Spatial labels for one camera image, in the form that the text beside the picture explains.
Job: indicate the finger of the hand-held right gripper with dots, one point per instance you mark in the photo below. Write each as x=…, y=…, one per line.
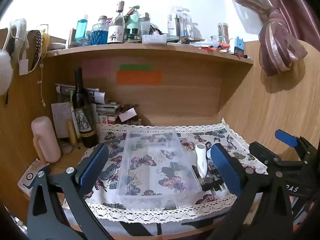
x=265, y=156
x=285, y=137

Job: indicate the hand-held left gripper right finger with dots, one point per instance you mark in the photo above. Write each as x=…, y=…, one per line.
x=226, y=166

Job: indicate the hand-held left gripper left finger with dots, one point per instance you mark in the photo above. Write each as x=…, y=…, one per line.
x=96, y=163

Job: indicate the bunch of keys black fob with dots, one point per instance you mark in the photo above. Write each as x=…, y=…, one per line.
x=213, y=181

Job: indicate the white electric trimmer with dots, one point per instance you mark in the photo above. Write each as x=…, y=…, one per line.
x=201, y=161

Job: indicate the clear plastic tray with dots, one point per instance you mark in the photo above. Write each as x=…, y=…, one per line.
x=155, y=165

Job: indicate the butterfly print lace tablecloth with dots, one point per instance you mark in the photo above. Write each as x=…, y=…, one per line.
x=110, y=175

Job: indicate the small round tin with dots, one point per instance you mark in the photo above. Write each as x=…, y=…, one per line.
x=67, y=149

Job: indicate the yellow candle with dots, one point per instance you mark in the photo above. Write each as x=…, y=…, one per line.
x=72, y=133

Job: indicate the dark wine bottle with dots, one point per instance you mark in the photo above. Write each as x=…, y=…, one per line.
x=83, y=120

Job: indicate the stack of books and magazines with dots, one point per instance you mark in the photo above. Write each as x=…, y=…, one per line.
x=105, y=107

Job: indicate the handwritten note paper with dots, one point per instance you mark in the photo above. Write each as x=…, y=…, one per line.
x=61, y=118

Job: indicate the white paper tag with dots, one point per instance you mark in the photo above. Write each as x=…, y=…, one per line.
x=127, y=115

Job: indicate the white and blue box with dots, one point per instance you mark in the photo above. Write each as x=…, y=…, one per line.
x=28, y=180

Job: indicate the grey patterned cloth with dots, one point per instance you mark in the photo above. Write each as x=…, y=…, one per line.
x=175, y=227

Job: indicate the orange sticky note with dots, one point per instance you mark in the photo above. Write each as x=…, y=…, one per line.
x=138, y=77

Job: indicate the pink sticky note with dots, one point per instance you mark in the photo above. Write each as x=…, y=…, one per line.
x=96, y=67

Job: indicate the pink curtain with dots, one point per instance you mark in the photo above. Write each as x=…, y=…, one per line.
x=282, y=40

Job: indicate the blue and white sharpener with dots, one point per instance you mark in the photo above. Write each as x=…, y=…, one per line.
x=237, y=45

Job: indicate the green sticky note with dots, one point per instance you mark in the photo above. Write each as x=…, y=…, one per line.
x=136, y=67

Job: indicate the hanging paper label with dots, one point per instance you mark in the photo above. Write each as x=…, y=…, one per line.
x=23, y=67

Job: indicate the glass jar with pens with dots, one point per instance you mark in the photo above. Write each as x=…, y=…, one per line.
x=223, y=32

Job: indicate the blue patterned glass bottle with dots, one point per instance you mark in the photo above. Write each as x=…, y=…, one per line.
x=98, y=36

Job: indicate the white fluffy pompom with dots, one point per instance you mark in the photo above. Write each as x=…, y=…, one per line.
x=5, y=72

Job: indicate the clear bottle with cork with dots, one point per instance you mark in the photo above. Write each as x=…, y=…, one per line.
x=116, y=33

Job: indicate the dark patterned headband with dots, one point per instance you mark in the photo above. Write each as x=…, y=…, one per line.
x=37, y=45

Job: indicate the teal bottle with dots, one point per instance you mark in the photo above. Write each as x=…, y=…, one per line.
x=81, y=31

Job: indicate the white plastic box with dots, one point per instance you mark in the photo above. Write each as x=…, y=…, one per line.
x=153, y=39

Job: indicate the green spray bottle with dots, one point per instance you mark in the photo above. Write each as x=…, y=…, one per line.
x=132, y=22

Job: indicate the clear acrylic organizer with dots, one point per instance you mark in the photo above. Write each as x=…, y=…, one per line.
x=181, y=25

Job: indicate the white headband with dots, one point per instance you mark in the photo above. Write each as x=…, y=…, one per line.
x=20, y=30

